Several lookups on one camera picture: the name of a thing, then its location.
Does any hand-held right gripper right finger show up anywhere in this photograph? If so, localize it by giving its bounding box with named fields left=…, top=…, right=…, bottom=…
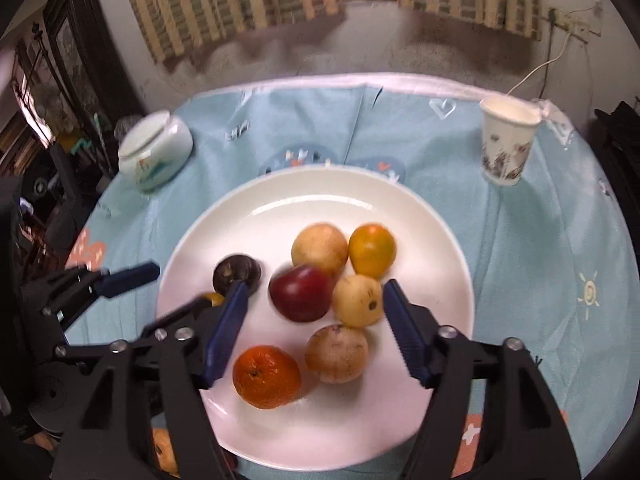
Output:
left=382, top=279, right=583, bottom=480

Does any dark framed painting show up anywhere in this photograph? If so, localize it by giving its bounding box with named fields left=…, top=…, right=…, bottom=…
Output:
left=42, top=0, right=146, bottom=126

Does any striped pepino melon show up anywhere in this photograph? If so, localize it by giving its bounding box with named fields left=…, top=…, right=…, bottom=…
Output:
left=304, top=324, right=370, bottom=384

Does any white ceramic lidded jar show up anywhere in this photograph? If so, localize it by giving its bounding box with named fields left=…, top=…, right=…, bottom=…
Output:
left=118, top=110, right=194, bottom=192

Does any black desk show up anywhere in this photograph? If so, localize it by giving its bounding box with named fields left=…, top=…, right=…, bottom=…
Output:
left=594, top=101, right=640, bottom=171

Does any red plum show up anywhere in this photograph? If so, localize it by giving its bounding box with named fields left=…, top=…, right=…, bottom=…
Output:
left=268, top=265, right=335, bottom=323

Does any yellow pear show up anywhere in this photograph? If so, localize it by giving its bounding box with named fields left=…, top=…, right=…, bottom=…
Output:
left=291, top=223, right=349, bottom=277
left=332, top=274, right=386, bottom=329

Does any orange tangerine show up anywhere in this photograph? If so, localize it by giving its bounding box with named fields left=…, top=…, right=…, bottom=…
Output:
left=151, top=427, right=181, bottom=478
left=232, top=345, right=302, bottom=410

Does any printed paper cup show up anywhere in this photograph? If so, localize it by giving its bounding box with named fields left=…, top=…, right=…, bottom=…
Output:
left=480, top=94, right=542, bottom=187

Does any clear plastic bag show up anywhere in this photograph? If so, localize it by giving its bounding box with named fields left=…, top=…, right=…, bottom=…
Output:
left=114, top=116, right=143, bottom=141

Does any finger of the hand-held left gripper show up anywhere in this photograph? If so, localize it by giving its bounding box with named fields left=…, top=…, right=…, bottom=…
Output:
left=50, top=294, right=221, bottom=361
left=22, top=261, right=162, bottom=333

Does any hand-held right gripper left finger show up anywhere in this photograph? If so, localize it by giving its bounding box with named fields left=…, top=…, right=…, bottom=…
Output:
left=52, top=280, right=251, bottom=480

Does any white plate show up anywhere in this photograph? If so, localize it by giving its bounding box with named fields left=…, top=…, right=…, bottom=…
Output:
left=156, top=166, right=475, bottom=472

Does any white cable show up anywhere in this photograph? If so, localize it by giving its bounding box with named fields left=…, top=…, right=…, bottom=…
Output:
left=505, top=25, right=571, bottom=96

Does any blue printed tablecloth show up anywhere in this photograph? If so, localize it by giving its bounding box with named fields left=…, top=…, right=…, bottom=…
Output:
left=65, top=74, right=640, bottom=480

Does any white power strip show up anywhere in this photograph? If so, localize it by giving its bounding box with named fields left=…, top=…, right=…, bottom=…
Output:
left=547, top=7, right=601, bottom=36

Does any dark purple plum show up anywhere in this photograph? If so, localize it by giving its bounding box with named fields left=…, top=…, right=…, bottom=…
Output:
left=212, top=254, right=262, bottom=297

